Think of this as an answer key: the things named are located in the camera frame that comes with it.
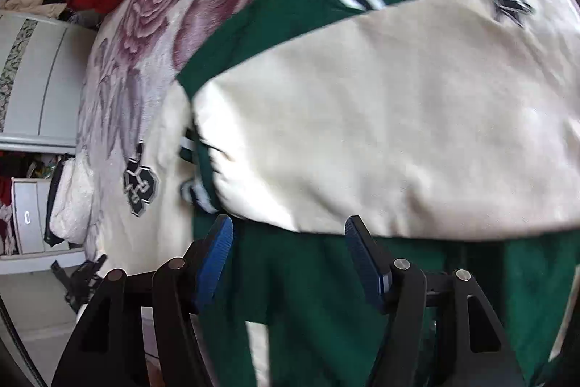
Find green varsity jacket cream sleeves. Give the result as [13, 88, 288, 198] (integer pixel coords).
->
[124, 0, 579, 386]

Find red clothes in shelf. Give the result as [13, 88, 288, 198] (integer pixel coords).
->
[0, 151, 18, 255]

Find white fluffy cloth hanging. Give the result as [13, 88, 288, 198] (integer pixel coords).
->
[44, 152, 94, 247]

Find floral rose bed blanket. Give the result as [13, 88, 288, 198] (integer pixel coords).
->
[74, 0, 552, 274]

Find white wardrobe cabinet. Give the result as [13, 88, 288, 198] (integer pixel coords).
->
[1, 11, 95, 275]

